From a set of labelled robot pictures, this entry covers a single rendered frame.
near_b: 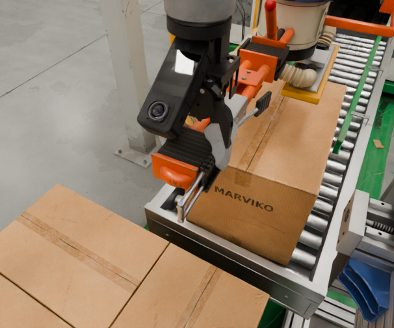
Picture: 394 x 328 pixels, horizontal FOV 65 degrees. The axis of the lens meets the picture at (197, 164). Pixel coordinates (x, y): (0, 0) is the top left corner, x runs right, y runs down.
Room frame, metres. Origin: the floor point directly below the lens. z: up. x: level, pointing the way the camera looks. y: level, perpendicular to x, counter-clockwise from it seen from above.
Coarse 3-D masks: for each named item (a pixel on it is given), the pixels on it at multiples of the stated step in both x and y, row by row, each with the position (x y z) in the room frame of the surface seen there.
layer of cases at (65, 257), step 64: (64, 192) 0.86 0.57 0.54; (0, 256) 0.55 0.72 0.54; (64, 256) 0.55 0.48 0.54; (128, 256) 0.55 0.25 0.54; (192, 256) 0.55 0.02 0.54; (0, 320) 0.34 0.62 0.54; (64, 320) 0.34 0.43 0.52; (128, 320) 0.34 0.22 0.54; (192, 320) 0.34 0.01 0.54; (256, 320) 0.34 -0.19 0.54
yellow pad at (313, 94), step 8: (320, 48) 0.89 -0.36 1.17; (328, 48) 0.93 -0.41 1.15; (336, 48) 0.94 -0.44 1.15; (328, 56) 0.88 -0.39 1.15; (336, 56) 0.90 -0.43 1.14; (296, 64) 0.84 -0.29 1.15; (304, 64) 0.83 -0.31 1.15; (312, 64) 0.78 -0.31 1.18; (328, 64) 0.84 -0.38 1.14; (320, 72) 0.78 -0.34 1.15; (328, 72) 0.79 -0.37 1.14; (320, 80) 0.74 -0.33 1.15; (288, 88) 0.71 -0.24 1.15; (296, 88) 0.71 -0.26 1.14; (304, 88) 0.70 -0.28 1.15; (312, 88) 0.70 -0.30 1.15; (320, 88) 0.71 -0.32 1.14; (288, 96) 0.70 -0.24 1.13; (296, 96) 0.69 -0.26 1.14; (304, 96) 0.68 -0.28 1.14; (312, 96) 0.67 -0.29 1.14; (320, 96) 0.68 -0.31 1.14
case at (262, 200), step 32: (256, 96) 0.97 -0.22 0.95; (256, 128) 0.79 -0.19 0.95; (288, 128) 0.79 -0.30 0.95; (320, 128) 0.79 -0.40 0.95; (256, 160) 0.64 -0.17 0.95; (288, 160) 0.64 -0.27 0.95; (320, 160) 0.64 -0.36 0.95; (224, 192) 0.62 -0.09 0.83; (256, 192) 0.58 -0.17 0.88; (288, 192) 0.54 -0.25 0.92; (224, 224) 0.62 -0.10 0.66; (256, 224) 0.57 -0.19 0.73; (288, 224) 0.53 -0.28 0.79; (288, 256) 0.52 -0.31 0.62
